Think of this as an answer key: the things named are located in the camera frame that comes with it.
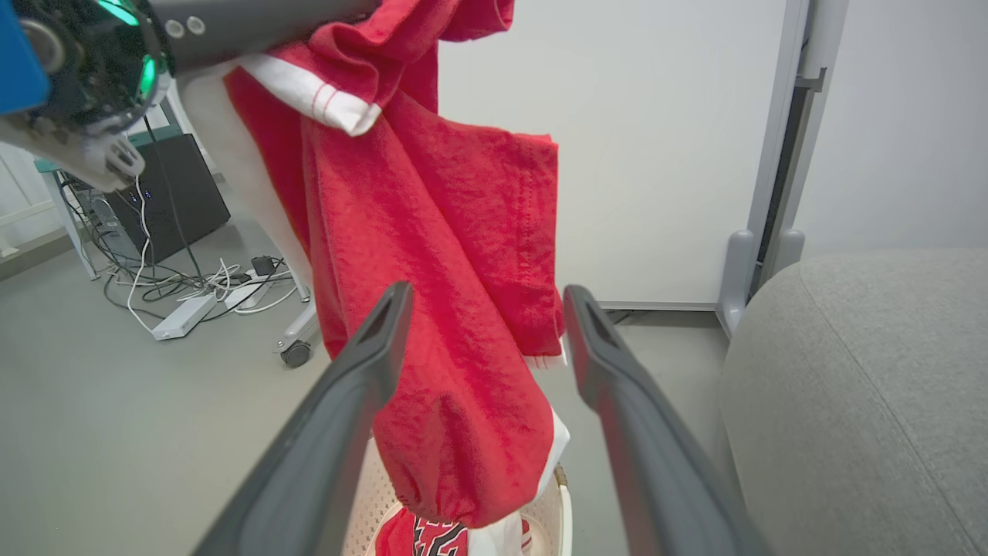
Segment cream plastic laundry basket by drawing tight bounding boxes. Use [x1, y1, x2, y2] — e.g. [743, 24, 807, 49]
[340, 436, 574, 556]

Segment black computer tower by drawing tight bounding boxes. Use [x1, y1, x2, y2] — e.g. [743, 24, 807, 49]
[104, 133, 232, 264]

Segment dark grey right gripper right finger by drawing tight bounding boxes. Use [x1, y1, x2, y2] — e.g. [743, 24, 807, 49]
[563, 284, 773, 556]

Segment wide white partition panel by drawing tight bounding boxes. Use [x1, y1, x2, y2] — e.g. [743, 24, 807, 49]
[436, 0, 811, 310]

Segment red garment with white trim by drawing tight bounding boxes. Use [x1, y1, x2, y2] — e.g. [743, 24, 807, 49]
[222, 0, 572, 541]

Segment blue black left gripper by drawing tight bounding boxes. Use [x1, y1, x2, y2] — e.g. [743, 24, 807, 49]
[0, 0, 381, 134]

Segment grey fabric sofa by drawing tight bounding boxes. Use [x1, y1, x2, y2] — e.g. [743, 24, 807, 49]
[714, 247, 988, 556]

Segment grey partition leg with caster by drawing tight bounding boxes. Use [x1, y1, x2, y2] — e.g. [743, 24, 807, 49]
[178, 66, 321, 369]

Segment grey partition foot post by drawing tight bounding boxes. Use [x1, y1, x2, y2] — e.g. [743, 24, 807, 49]
[760, 228, 806, 288]
[716, 228, 763, 338]

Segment tangled black floor cables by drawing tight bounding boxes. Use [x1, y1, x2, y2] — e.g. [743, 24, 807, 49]
[62, 178, 302, 325]

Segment narrow white partition panel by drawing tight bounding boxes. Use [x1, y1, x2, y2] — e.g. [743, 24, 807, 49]
[780, 0, 988, 252]

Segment short white power strip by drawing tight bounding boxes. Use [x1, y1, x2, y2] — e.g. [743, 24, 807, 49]
[223, 278, 273, 311]

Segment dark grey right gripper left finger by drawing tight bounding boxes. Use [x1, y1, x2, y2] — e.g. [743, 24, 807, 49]
[191, 280, 415, 556]

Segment thin white floor cable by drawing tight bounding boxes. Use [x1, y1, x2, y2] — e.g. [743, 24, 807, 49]
[123, 176, 159, 334]

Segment red jersey with black print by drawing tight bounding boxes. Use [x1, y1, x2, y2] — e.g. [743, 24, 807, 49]
[374, 506, 535, 556]

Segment long white power strip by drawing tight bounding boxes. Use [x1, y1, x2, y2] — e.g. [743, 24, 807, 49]
[151, 293, 219, 341]

